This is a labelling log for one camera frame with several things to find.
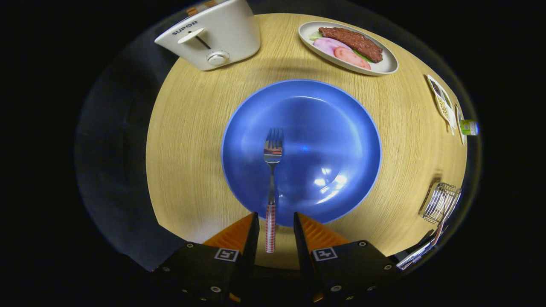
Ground yellow soybeans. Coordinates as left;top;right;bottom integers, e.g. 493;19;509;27
436;96;451;121

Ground white oval food plate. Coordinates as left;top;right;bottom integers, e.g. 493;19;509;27
298;21;399;76

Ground blue round plate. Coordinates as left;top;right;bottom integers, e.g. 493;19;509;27
221;79;382;226

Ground fork with red checked handle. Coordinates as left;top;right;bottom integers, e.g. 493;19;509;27
263;128;284;254

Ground white divided tray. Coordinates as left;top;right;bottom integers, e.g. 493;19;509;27
427;75;457;135

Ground white toaster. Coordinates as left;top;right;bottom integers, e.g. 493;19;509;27
154;0;261;71

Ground brown meat patty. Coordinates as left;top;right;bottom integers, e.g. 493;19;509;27
348;38;383;63
318;27;361;48

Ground pale pink ham slice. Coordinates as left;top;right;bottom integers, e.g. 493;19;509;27
314;38;352;58

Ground white flat object with cables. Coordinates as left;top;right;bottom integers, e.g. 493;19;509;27
397;225;448;270

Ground small white dish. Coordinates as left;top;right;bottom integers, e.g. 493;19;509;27
455;104;467;145

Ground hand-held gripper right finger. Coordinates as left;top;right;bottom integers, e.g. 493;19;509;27
293;212;402;305

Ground metal wire cutlery basket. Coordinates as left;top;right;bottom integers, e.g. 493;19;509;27
419;182;462;225

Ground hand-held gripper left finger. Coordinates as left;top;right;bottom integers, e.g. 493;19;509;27
151;212;260;307

